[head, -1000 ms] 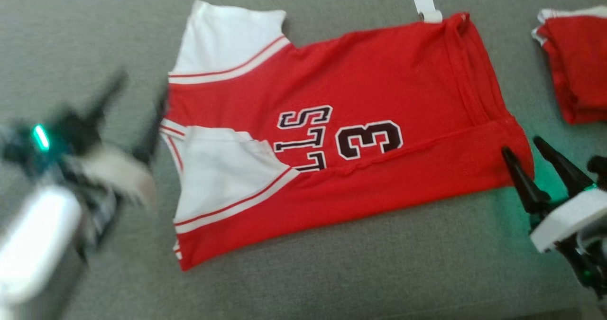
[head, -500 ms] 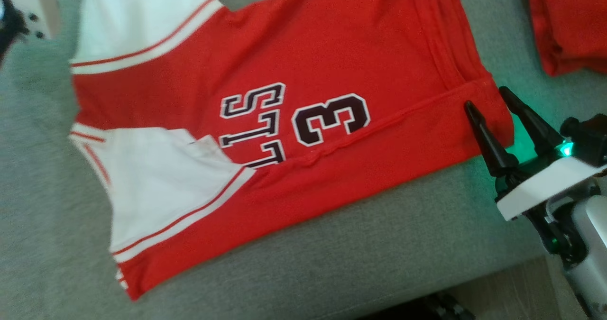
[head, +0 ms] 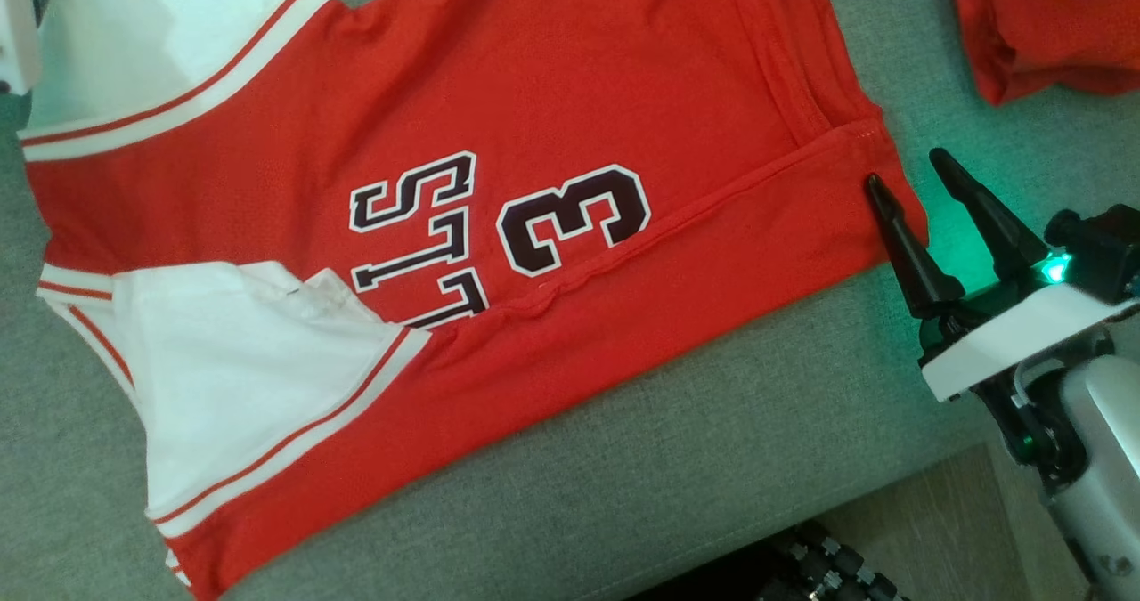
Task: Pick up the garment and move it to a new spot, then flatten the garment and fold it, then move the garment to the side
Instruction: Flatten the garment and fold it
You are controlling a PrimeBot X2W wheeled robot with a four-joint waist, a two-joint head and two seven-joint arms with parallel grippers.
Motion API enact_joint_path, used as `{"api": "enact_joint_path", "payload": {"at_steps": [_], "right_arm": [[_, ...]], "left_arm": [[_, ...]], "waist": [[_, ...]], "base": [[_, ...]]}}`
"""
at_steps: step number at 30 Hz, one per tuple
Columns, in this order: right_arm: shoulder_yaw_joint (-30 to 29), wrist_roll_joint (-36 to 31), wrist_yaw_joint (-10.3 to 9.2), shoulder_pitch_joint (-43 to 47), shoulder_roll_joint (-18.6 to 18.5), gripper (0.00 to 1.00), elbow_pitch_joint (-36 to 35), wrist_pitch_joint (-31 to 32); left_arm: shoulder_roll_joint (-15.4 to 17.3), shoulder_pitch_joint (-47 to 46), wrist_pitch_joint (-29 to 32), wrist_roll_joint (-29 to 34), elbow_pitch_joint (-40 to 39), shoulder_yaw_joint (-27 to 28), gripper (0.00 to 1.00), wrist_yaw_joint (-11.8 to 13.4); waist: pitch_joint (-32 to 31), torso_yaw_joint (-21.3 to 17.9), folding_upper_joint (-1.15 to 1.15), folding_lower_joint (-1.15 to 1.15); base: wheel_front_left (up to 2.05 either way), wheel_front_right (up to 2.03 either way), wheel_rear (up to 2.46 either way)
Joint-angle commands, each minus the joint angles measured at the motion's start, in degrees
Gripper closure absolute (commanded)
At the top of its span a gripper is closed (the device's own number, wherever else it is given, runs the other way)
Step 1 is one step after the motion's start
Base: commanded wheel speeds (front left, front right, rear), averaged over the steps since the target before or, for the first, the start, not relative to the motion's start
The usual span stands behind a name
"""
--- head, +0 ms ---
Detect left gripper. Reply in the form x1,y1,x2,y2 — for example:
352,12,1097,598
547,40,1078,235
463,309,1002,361
0,0,43,96

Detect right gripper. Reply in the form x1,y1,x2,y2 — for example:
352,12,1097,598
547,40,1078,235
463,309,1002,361
868,149,1140,402

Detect red white-striped mesh shorts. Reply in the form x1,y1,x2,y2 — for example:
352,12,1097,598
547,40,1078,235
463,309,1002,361
949,0,1140,106

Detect red and white jersey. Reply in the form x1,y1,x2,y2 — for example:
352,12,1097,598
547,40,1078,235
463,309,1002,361
18,0,932,601

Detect grey fabric sofa seat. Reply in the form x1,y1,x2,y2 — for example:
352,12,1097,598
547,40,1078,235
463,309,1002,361
0,0,1140,601

